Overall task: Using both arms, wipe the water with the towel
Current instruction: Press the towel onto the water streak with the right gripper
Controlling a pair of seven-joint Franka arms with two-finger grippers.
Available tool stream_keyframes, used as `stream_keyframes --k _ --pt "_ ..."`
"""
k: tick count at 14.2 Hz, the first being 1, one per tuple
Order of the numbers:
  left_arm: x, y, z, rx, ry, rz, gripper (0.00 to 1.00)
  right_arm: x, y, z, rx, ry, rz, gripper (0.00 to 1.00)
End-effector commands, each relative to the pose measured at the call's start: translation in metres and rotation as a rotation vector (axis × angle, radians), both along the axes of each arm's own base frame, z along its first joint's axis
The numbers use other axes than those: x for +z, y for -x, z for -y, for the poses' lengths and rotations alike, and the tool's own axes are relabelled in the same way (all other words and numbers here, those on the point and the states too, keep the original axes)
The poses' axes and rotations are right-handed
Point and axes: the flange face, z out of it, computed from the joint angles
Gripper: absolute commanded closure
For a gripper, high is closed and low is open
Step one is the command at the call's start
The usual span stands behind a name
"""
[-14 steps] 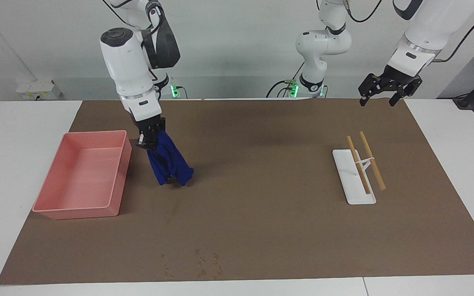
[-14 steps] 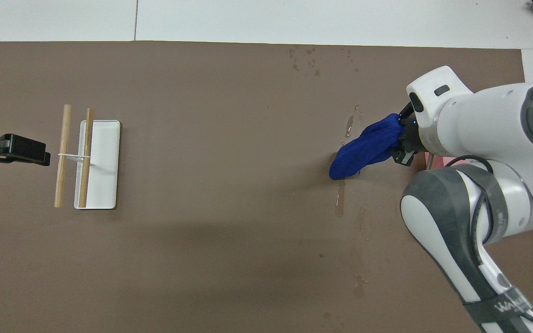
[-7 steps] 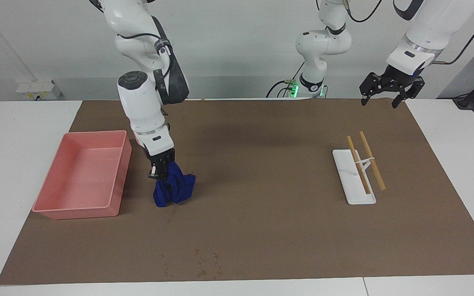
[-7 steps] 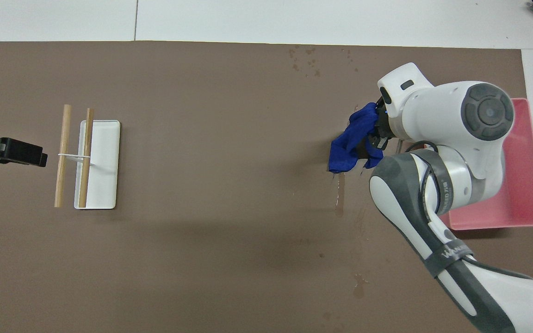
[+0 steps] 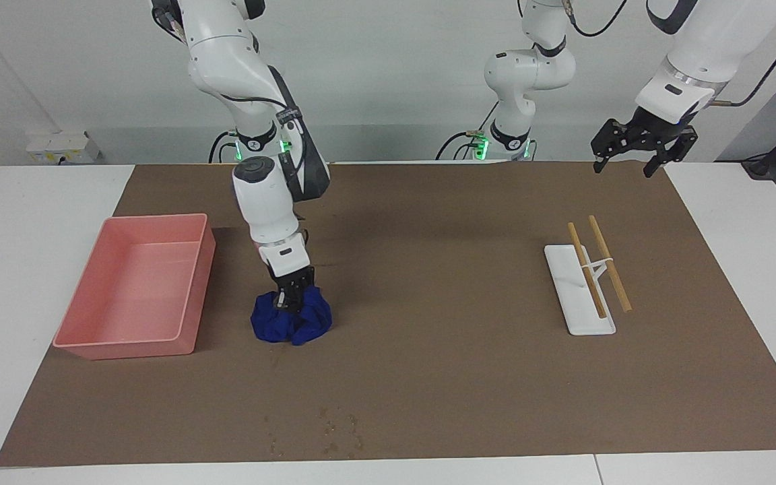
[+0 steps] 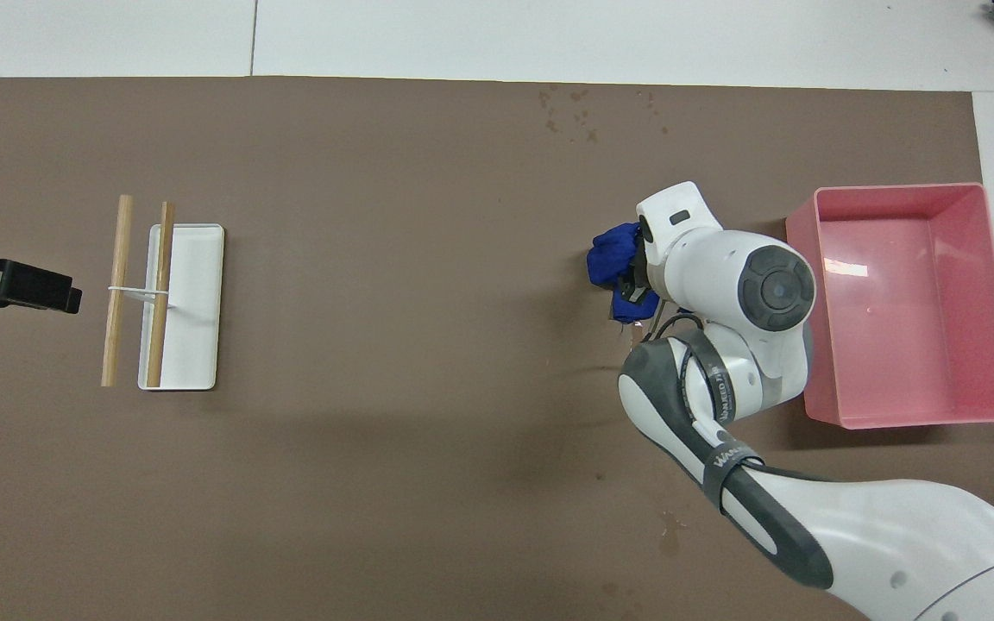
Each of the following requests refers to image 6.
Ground wooden rack rod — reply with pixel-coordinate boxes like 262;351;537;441
101;195;134;387

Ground pink plastic bin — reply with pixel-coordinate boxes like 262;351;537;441
785;182;994;430

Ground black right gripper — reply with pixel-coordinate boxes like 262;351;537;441
626;231;657;304

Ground white towel rack base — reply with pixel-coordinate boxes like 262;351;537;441
107;223;225;392

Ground blue towel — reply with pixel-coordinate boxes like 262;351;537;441
585;223;662;325

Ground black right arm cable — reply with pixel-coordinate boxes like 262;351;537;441
639;312;707;346

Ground brown table mat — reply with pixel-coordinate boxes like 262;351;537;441
0;76;994;621

